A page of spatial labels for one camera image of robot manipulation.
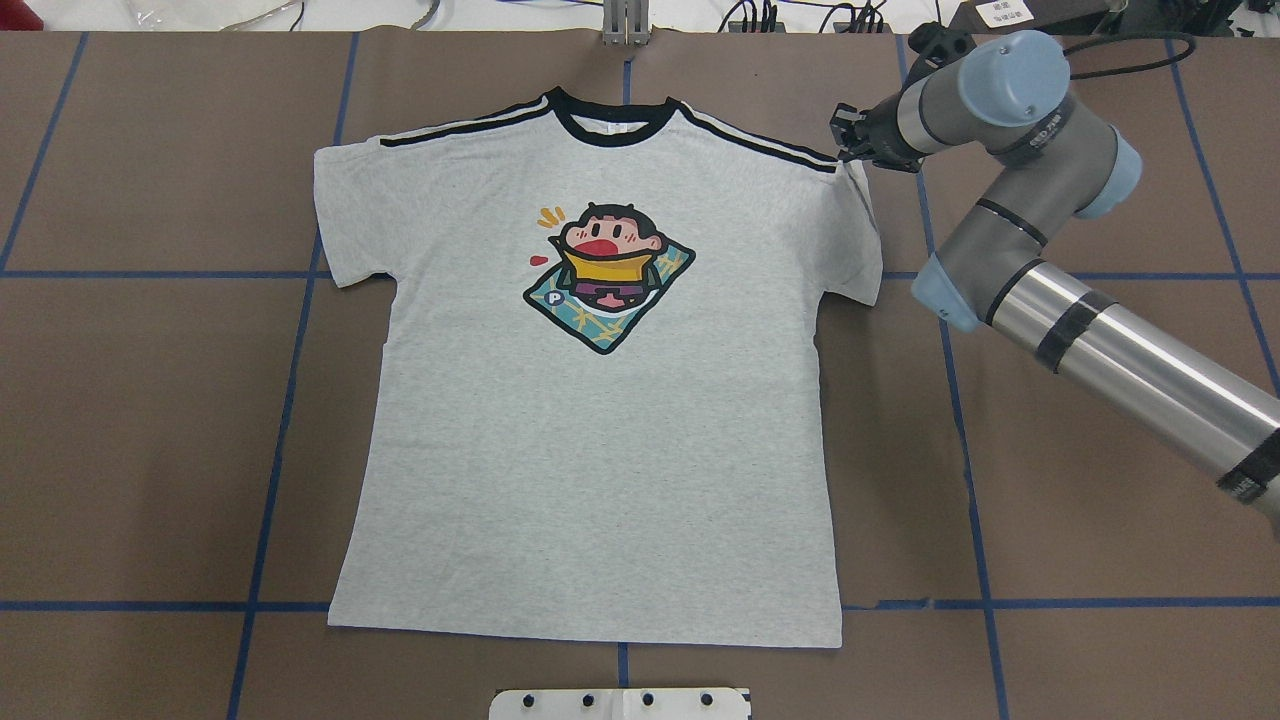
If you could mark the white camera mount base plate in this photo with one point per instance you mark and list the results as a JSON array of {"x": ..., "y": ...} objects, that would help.
[{"x": 623, "y": 703}]

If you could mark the grey cartoon print t-shirt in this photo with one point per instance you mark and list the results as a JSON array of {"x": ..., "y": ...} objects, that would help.
[{"x": 598, "y": 413}]

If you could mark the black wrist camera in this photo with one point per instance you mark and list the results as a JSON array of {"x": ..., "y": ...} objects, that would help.
[{"x": 939, "y": 45}]

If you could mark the black box with label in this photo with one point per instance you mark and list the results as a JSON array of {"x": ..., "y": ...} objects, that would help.
[{"x": 1052, "y": 17}]

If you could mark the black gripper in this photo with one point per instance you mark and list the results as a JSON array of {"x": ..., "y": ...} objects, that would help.
[{"x": 881, "y": 134}]

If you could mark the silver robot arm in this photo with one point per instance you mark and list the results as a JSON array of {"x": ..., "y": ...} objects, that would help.
[{"x": 1059, "y": 161}]

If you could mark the grey aluminium frame post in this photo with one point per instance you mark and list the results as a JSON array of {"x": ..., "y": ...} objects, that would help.
[{"x": 626, "y": 23}]

